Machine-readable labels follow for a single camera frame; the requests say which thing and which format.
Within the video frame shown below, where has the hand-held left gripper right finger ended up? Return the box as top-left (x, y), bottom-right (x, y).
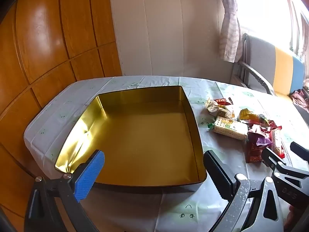
top-left (203, 150), bottom-right (284, 232)

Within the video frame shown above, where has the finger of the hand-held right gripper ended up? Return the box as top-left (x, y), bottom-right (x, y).
top-left (262, 147), bottom-right (287, 172)
top-left (290, 141), bottom-right (309, 162)

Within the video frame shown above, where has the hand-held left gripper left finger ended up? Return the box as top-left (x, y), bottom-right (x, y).
top-left (24, 150), bottom-right (105, 232)

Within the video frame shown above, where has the red-white printed cracker packet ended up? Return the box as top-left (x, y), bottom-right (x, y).
top-left (272, 129), bottom-right (286, 159)

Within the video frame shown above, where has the dark red snack packet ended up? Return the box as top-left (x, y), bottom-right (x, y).
top-left (244, 141), bottom-right (265, 164)

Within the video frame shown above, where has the purple snack packet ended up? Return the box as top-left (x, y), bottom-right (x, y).
top-left (247, 130), bottom-right (273, 148)

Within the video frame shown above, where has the red snack wrapper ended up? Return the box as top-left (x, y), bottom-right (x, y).
top-left (249, 119), bottom-right (283, 136)

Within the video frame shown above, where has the gold green-leaf snack packet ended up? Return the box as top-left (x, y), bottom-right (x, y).
top-left (256, 114), bottom-right (270, 126)

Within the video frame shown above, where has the green-edged cracker packet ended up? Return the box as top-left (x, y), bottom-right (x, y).
top-left (212, 116), bottom-right (249, 141)

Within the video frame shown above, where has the yellow black-print snack packet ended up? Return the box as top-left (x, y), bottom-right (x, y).
top-left (239, 108), bottom-right (260, 122)

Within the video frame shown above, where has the clear pastry packet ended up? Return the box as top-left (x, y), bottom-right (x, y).
top-left (205, 98), bottom-right (236, 120)

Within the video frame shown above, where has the gold-lined tin box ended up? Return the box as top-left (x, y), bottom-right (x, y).
top-left (54, 85), bottom-right (208, 195)

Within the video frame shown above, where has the small red snack packet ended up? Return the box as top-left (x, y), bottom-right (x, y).
top-left (214, 97), bottom-right (233, 105)

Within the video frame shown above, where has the pink crumpled cloth pile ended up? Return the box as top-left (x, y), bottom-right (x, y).
top-left (290, 89), bottom-right (309, 113)

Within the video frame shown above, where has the white green-print tablecloth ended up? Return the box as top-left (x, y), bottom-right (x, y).
top-left (24, 76), bottom-right (309, 232)

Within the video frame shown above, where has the grey yellow blue sofa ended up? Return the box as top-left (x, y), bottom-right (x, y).
top-left (232, 32), bottom-right (309, 113)

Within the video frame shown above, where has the pale checked curtain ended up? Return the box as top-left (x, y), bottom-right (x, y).
top-left (218, 0), bottom-right (243, 63)

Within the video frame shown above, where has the wooden wardrobe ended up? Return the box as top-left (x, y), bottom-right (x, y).
top-left (0, 0), bottom-right (123, 232)

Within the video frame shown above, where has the bright window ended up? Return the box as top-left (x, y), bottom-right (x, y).
top-left (237, 0), bottom-right (309, 54)

